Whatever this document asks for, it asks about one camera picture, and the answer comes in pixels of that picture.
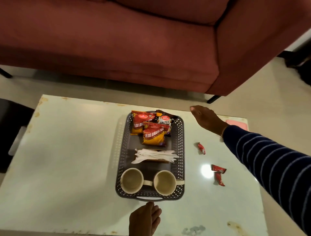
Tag white paper napkins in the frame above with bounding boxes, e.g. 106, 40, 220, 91
131, 148, 180, 165

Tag white glass coffee table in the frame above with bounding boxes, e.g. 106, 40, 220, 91
0, 94, 269, 236

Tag white floral mug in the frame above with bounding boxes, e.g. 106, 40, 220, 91
120, 168, 154, 194
153, 170, 185, 196

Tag grey perforated plastic tray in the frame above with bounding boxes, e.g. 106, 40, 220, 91
115, 111, 186, 202

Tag red yellow snack packet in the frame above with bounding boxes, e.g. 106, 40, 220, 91
130, 111, 157, 136
142, 122, 170, 148

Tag brown white snack packet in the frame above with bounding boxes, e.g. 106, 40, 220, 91
155, 110, 178, 136

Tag person's right hand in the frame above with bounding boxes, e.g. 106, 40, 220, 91
189, 105, 230, 136

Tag dark woven plastic stool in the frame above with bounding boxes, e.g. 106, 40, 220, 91
0, 98, 35, 173

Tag red fabric sofa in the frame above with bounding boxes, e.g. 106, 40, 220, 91
0, 0, 311, 104

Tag red sofa back cushion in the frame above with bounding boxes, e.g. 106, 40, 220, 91
114, 0, 230, 26

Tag person's left hand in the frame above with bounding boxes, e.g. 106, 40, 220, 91
129, 202, 162, 236

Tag pink container lid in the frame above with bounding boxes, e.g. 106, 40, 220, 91
225, 119, 248, 132

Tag person's right forearm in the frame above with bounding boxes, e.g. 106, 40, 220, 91
222, 125, 311, 235

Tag brown plastic napkin holder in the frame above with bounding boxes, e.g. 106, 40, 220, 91
132, 155, 172, 164

